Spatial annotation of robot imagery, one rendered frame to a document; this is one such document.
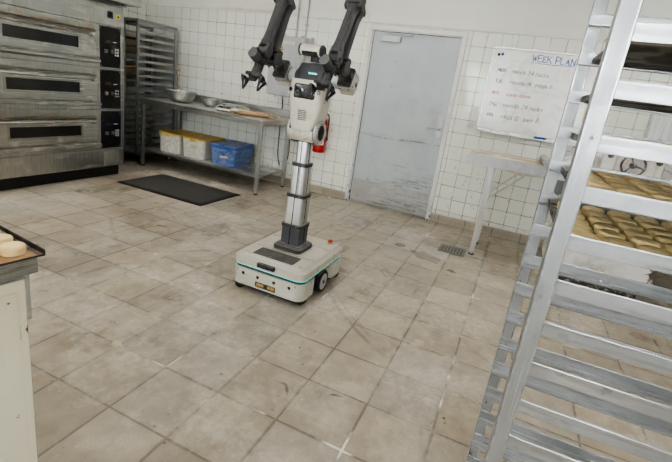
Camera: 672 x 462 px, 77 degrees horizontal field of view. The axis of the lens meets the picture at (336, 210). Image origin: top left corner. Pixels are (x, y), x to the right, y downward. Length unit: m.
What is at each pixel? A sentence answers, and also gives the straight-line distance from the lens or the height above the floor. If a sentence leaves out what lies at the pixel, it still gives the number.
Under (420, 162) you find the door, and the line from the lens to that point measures 5.09.
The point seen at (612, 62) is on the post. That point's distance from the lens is 0.83.
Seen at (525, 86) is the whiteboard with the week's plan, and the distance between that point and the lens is 4.91.
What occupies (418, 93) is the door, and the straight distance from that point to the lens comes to 5.07.
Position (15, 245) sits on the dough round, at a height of 0.92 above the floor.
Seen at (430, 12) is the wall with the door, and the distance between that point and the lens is 5.13.
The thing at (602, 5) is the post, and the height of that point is 1.63.
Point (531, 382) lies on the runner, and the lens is 1.49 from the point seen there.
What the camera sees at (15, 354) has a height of 0.65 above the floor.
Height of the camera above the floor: 1.35
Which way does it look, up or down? 16 degrees down
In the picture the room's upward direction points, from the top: 8 degrees clockwise
